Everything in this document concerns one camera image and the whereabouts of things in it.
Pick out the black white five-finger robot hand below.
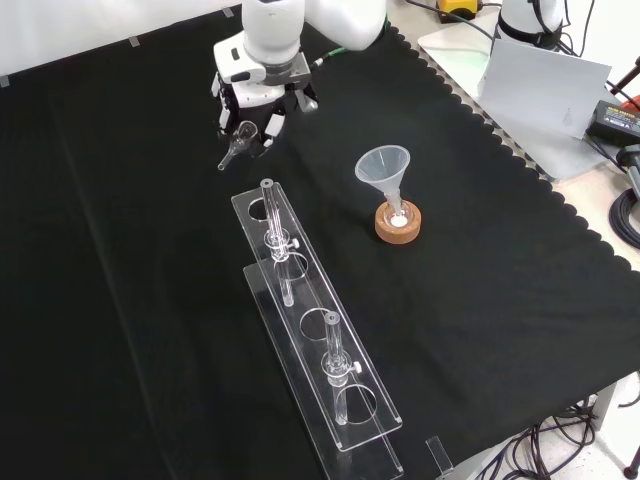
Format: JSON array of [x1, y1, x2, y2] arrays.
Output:
[[209, 35, 320, 154]]

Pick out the black handle device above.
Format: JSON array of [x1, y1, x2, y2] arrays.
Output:
[[615, 144, 640, 201]]

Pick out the clear acrylic funnel stand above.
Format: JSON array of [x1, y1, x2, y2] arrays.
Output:
[[230, 177, 405, 476]]

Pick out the black floor cables bundle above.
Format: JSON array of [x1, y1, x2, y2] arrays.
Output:
[[492, 394, 640, 480]]

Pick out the pale grey board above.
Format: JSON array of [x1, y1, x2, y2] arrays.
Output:
[[477, 37, 613, 141]]

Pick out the small clear acrylic clamp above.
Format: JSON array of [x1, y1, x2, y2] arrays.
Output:
[[424, 435, 456, 477]]

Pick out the green cable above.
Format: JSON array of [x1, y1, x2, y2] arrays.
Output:
[[309, 46, 349, 69]]

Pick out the black power adapter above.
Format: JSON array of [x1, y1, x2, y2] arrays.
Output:
[[584, 99, 640, 148]]

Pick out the clear glass weighing funnel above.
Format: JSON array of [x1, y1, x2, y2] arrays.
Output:
[[216, 121, 259, 173]]

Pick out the black cloth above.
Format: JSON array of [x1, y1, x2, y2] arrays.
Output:
[[0, 4, 640, 480]]

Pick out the cork ring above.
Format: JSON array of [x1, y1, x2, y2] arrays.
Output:
[[374, 199, 423, 246]]

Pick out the grey metal base plate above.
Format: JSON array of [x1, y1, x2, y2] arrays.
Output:
[[417, 12, 622, 183]]

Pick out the clear round-bottom flask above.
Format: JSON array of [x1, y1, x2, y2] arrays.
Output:
[[382, 195, 414, 232]]

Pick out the black red tripod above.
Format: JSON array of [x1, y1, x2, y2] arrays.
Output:
[[606, 54, 640, 109]]

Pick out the coiled black cable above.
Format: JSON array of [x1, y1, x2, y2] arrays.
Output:
[[608, 189, 640, 247]]

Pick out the translucent plastic funnel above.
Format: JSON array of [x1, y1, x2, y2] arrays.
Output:
[[354, 144, 413, 221]]

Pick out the yellow stop button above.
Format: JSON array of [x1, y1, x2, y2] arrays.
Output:
[[434, 0, 484, 24]]

